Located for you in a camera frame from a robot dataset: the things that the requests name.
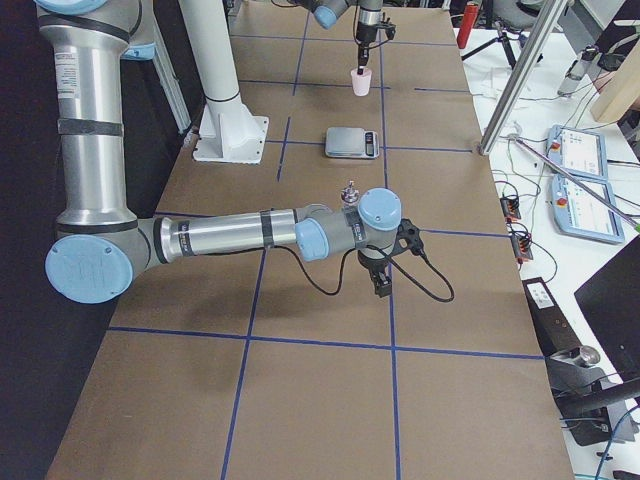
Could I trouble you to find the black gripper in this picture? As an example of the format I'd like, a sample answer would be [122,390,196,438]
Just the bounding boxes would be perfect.
[355,21,376,75]
[358,248,392,297]

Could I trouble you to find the pink plastic cup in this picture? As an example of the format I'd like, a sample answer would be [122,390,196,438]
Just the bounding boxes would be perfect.
[350,67,372,97]

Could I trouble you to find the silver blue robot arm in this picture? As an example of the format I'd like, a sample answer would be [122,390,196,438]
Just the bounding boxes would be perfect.
[288,0,383,76]
[34,1,408,304]

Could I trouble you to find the silver digital kitchen scale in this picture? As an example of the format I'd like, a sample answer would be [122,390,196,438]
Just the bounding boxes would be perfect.
[325,127,379,160]

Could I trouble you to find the red cylinder bottle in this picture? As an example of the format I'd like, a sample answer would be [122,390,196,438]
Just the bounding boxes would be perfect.
[456,1,479,50]

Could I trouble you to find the black tripod stand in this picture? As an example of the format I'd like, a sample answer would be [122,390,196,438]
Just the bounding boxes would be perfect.
[461,21,517,69]

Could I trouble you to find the orange terminal block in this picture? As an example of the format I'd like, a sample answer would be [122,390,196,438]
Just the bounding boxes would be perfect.
[500,196,521,223]

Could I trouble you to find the black flat device box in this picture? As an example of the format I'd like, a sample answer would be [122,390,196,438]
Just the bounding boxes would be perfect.
[521,275,601,396]

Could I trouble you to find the blue teach pendant near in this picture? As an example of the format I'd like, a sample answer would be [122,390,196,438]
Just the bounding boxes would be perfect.
[550,174,625,244]

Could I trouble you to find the blue teach pendant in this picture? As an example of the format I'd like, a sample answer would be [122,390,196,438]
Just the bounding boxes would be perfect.
[550,174,625,244]
[546,125,608,179]

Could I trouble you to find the blue teach pendant far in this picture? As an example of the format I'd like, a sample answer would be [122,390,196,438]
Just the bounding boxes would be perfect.
[546,125,608,179]

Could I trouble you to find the black braided camera cable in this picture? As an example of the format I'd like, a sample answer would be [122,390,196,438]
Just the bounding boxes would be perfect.
[273,243,456,303]

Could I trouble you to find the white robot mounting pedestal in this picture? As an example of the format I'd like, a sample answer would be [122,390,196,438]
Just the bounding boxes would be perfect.
[179,0,269,164]

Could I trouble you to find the aluminium frame post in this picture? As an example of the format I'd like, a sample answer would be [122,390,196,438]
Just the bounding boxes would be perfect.
[478,0,573,156]

